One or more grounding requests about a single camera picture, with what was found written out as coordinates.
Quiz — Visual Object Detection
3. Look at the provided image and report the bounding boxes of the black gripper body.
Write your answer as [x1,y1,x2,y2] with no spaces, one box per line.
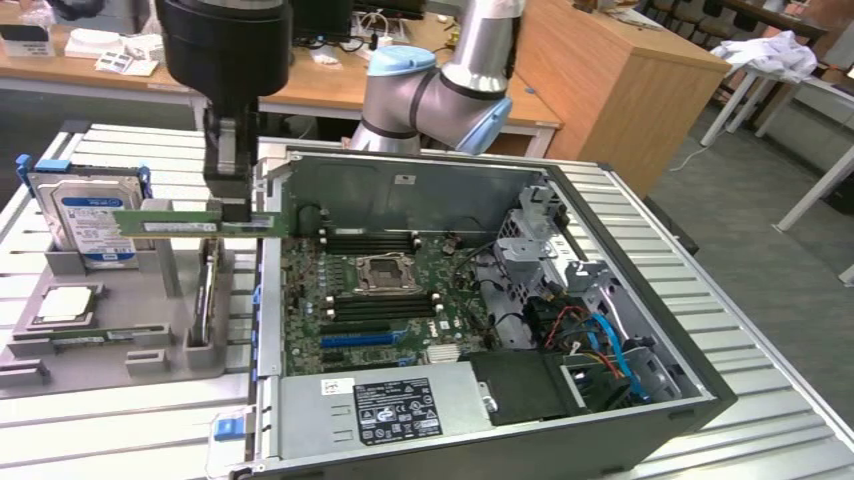
[157,0,294,102]

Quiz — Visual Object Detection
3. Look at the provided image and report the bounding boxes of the green RAM stick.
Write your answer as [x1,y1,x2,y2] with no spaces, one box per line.
[47,327,170,347]
[111,209,294,238]

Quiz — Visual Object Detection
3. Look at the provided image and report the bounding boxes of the long wooden desk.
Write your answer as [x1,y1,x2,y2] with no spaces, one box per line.
[0,0,566,149]

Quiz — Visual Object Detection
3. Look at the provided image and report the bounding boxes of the black monitor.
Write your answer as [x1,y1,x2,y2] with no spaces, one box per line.
[287,0,429,49]

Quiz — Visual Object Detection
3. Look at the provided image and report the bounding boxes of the small white card packs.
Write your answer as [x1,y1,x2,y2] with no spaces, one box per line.
[93,48,161,77]

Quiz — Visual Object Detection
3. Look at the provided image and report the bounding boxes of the white foam block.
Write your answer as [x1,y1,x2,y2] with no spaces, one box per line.
[63,27,166,59]

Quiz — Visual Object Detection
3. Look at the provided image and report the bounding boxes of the green motherboard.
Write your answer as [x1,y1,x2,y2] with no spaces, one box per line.
[283,202,506,376]

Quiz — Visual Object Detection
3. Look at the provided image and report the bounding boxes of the hard disk with blue label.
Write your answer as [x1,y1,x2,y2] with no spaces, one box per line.
[30,172,146,272]

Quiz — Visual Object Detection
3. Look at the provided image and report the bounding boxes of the open black PC case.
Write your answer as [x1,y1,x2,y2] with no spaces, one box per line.
[206,147,740,480]

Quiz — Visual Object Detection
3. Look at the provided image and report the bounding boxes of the CPU socket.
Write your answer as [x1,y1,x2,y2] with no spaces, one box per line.
[353,254,426,295]

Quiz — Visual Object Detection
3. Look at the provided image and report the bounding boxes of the white labelled box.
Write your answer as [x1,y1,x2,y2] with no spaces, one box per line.
[0,22,57,60]

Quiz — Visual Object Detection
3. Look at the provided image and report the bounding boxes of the grey parts rack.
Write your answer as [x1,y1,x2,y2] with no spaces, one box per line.
[0,197,239,389]

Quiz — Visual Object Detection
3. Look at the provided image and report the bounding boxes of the long black expansion slot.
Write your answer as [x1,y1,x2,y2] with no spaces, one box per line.
[322,323,394,338]

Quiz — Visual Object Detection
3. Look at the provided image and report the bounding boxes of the blue expansion slot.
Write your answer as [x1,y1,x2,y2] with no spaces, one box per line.
[319,334,397,350]

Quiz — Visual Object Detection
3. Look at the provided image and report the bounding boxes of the silver CPU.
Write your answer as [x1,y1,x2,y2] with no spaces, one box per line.
[35,286,97,325]

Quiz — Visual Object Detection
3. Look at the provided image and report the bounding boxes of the metal disk bay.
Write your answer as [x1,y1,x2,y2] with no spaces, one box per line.
[496,184,576,284]

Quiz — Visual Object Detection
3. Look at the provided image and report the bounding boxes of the grey power supply unit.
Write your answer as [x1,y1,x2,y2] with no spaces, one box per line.
[278,360,500,462]

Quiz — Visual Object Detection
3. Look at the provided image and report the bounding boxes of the black power supply label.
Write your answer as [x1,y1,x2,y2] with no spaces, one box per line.
[353,377,446,447]

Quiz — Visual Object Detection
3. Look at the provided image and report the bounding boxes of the wooden cabinet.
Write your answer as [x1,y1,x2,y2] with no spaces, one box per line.
[490,0,734,197]

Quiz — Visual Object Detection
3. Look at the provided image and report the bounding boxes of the dark chairs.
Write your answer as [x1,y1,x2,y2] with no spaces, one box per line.
[637,0,831,51]

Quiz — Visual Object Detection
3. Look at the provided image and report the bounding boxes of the crumpled white cloth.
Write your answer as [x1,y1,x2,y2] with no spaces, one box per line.
[709,30,820,84]

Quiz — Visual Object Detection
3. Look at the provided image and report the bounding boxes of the white table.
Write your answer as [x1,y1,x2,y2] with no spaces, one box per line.
[698,64,854,232]

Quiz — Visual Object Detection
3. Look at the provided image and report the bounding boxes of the white charger with cable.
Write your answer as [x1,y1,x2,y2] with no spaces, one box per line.
[311,12,402,65]

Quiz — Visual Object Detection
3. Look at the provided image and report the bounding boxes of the blue disk carrier bracket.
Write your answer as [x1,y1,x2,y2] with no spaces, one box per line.
[14,153,154,251]

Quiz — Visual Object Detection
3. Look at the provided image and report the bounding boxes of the black wire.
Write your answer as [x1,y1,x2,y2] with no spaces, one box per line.
[457,244,530,321]

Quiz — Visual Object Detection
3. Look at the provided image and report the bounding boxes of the yellow and red wire bundle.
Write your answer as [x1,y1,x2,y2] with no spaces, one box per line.
[565,349,633,382]

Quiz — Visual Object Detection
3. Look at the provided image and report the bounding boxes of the blue flat wire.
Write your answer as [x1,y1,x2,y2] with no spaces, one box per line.
[586,306,654,402]

